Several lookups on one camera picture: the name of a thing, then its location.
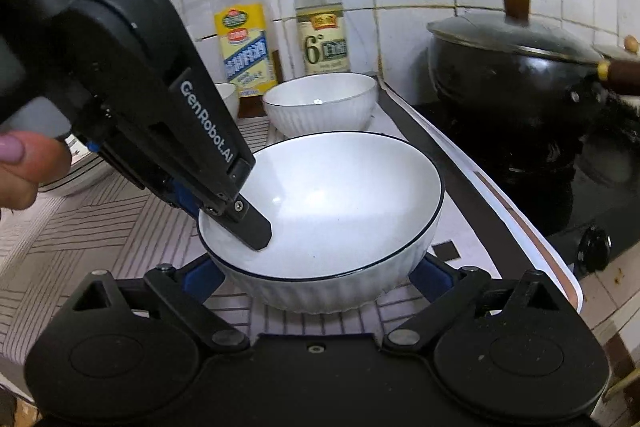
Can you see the clear vinegar bottle yellow cap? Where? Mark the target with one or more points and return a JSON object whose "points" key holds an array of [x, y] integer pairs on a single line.
{"points": [[322, 37]]}

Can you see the black gas stove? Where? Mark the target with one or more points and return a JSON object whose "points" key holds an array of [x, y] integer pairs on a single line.
{"points": [[550, 207]]}

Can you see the white ribbed bowl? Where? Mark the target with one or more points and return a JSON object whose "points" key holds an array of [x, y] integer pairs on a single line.
{"points": [[340, 207], [227, 99], [320, 102]]}

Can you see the cream enamel pot with lid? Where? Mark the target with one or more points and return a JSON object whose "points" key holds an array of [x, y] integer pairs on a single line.
{"points": [[632, 44]]}

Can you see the cooking wine bottle yellow label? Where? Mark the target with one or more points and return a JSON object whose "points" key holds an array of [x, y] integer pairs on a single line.
{"points": [[245, 47]]}

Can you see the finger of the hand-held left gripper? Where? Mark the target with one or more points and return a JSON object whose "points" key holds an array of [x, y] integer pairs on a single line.
{"points": [[215, 137], [187, 205]]}

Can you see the black stove knob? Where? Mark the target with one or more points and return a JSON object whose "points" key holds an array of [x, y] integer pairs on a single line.
{"points": [[594, 249]]}

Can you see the black pot with glass lid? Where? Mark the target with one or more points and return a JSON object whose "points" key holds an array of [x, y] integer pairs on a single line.
{"points": [[505, 77]]}

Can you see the person's left hand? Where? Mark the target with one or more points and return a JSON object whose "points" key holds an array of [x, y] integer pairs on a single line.
{"points": [[27, 167]]}

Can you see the striped table cover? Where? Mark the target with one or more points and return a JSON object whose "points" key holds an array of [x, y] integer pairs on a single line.
{"points": [[75, 237]]}

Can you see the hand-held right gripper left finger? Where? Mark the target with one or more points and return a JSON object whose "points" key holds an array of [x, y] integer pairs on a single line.
{"points": [[197, 279]]}

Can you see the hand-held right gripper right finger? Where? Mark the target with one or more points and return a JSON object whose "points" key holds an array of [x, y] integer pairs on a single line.
{"points": [[430, 278]]}

